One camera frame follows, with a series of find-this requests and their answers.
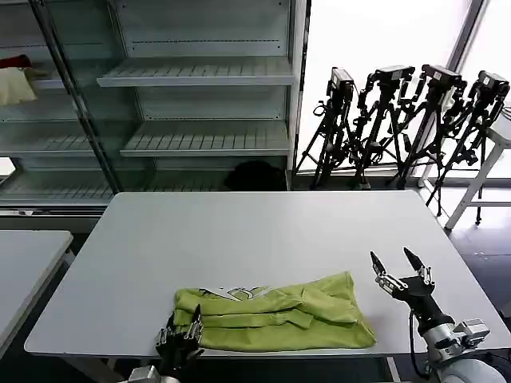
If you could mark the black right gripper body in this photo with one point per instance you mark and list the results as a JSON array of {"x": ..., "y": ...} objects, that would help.
[{"x": 421, "y": 297}]

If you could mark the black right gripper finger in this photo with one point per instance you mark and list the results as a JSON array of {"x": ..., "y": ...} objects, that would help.
[
  {"x": 386, "y": 277},
  {"x": 419, "y": 268}
]

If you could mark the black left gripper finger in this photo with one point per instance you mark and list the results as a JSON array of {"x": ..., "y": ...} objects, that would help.
[
  {"x": 195, "y": 325},
  {"x": 167, "y": 329}
]

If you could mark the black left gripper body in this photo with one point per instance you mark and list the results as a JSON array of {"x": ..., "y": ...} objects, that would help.
[{"x": 177, "y": 353}]

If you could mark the green shirt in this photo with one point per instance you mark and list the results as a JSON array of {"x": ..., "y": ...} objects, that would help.
[{"x": 279, "y": 315}]

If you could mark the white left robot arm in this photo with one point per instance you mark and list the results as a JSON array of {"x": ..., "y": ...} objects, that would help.
[{"x": 145, "y": 375}]

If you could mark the white side table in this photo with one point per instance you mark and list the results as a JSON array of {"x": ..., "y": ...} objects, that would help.
[{"x": 28, "y": 271}]

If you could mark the white desk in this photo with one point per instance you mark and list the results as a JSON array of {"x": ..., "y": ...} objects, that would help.
[{"x": 499, "y": 135}]

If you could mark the black bundle on floor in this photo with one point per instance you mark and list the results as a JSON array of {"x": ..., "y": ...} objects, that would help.
[{"x": 255, "y": 175}]

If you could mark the grey metal shelf rack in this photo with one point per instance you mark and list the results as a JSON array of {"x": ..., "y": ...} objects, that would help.
[{"x": 207, "y": 99}]

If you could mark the glass-fronted grey shelf rack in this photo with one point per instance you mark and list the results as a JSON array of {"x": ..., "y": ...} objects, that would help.
[{"x": 48, "y": 131}]

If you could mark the black camera tripod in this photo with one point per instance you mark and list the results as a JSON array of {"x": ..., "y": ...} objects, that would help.
[
  {"x": 433, "y": 119},
  {"x": 381, "y": 119},
  {"x": 479, "y": 127},
  {"x": 337, "y": 123}
]

